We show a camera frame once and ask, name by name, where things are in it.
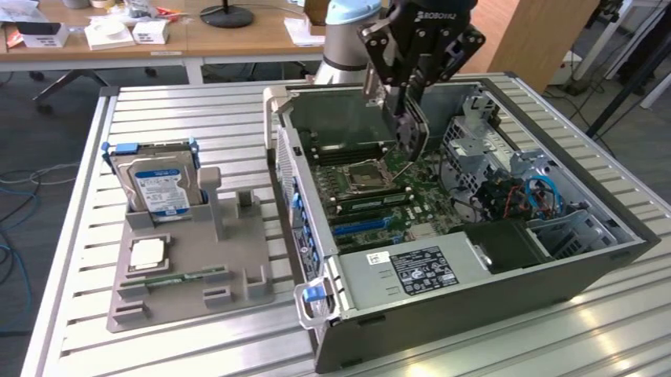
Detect open grey PC case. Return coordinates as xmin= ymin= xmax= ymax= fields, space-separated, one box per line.
xmin=262 ymin=76 xmax=662 ymax=374

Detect green Dell motherboard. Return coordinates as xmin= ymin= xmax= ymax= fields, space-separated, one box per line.
xmin=303 ymin=147 xmax=466 ymax=252

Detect white box black lid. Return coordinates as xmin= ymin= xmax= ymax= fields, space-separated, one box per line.
xmin=14 ymin=21 xmax=71 ymax=49

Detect hard disk blue caddy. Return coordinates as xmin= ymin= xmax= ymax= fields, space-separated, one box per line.
xmin=101 ymin=141 xmax=205 ymax=221

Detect black round lamp base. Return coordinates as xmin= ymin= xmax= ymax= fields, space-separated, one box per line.
xmin=199 ymin=0 xmax=258 ymax=29

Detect metal CPU socket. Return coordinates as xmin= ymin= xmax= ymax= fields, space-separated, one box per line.
xmin=341 ymin=160 xmax=400 ymax=196

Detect black slanted pole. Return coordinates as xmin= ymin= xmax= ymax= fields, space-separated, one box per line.
xmin=589 ymin=37 xmax=671 ymax=138

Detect metal disk bay cage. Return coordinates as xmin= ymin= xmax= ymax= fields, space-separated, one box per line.
xmin=442 ymin=93 xmax=532 ymax=186

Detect wooden cabinet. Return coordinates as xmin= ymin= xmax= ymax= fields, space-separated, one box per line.
xmin=485 ymin=0 xmax=602 ymax=93

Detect blue SATA wire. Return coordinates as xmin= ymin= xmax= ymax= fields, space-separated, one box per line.
xmin=522 ymin=175 xmax=568 ymax=216

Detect green RAM stick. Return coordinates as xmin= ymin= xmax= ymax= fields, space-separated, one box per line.
xmin=335 ymin=189 xmax=414 ymax=214
xmin=121 ymin=269 xmax=213 ymax=288

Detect grey floor cable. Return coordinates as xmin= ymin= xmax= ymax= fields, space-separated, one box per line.
xmin=0 ymin=162 xmax=82 ymax=189

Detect small white printed box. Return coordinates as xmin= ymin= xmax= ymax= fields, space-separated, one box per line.
xmin=131 ymin=19 xmax=171 ymax=45

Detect Nvidia graphics card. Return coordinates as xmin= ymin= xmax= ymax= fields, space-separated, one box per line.
xmin=363 ymin=62 xmax=433 ymax=165

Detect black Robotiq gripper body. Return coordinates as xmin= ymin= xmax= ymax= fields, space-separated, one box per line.
xmin=389 ymin=0 xmax=480 ymax=37

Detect thin red wire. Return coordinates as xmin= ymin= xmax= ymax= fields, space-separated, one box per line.
xmin=502 ymin=183 xmax=528 ymax=220

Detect silver chipset heatsink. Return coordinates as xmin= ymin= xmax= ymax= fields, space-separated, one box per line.
xmin=408 ymin=225 xmax=441 ymax=241

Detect grey parts rack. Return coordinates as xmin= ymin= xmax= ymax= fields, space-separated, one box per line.
xmin=106 ymin=167 xmax=278 ymax=334

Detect wooden desk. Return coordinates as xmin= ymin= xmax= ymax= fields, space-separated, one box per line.
xmin=0 ymin=0 xmax=327 ymax=86

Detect grey power supply unit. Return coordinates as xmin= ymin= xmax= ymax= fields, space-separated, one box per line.
xmin=337 ymin=231 xmax=498 ymax=310

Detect white box round insert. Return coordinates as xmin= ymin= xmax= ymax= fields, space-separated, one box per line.
xmin=83 ymin=19 xmax=135 ymax=51

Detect blue floor cable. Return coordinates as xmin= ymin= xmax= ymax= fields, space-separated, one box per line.
xmin=0 ymin=187 xmax=39 ymax=335

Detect silver CPU chip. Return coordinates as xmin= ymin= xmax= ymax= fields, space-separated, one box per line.
xmin=129 ymin=240 xmax=169 ymax=269

